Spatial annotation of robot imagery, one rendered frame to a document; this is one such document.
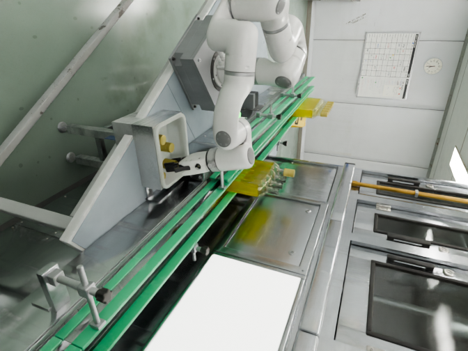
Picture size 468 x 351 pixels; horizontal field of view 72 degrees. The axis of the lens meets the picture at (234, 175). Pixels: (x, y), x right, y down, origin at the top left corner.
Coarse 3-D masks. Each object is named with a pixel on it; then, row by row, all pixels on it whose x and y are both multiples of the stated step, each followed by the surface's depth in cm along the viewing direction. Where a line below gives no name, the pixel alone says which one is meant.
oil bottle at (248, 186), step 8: (240, 176) 133; (232, 184) 131; (240, 184) 129; (248, 184) 128; (256, 184) 127; (264, 184) 127; (240, 192) 131; (248, 192) 129; (256, 192) 128; (264, 192) 127
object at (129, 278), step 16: (208, 192) 120; (192, 208) 111; (208, 208) 111; (176, 224) 103; (192, 224) 102; (160, 240) 96; (176, 240) 95; (144, 256) 90; (160, 256) 89; (128, 272) 84; (144, 272) 84; (112, 288) 79; (128, 288) 79; (96, 304) 75; (112, 304) 75; (80, 320) 71; (64, 336) 68; (80, 336) 68
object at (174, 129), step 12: (168, 120) 102; (180, 120) 111; (156, 132) 97; (168, 132) 115; (180, 132) 113; (156, 144) 99; (180, 144) 116; (168, 156) 118; (180, 156) 118; (168, 180) 111
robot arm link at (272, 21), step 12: (240, 0) 86; (252, 0) 85; (264, 0) 83; (276, 0) 83; (288, 0) 88; (240, 12) 88; (252, 12) 86; (264, 12) 85; (276, 12) 85; (264, 24) 95; (276, 24) 93
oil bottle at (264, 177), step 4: (244, 172) 137; (248, 172) 137; (252, 172) 137; (244, 176) 134; (248, 176) 134; (252, 176) 134; (256, 176) 134; (260, 176) 133; (264, 176) 133; (268, 176) 134; (264, 180) 131; (268, 180) 132; (268, 184) 132
